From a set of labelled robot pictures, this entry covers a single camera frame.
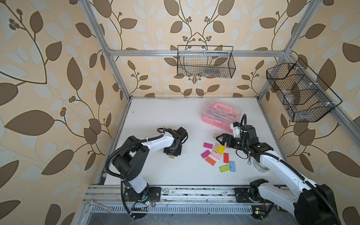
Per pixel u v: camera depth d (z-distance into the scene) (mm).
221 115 963
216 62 963
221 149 897
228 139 733
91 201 722
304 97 741
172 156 857
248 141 630
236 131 764
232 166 840
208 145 934
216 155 887
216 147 911
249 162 847
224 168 841
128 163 456
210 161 866
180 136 675
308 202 385
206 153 890
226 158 870
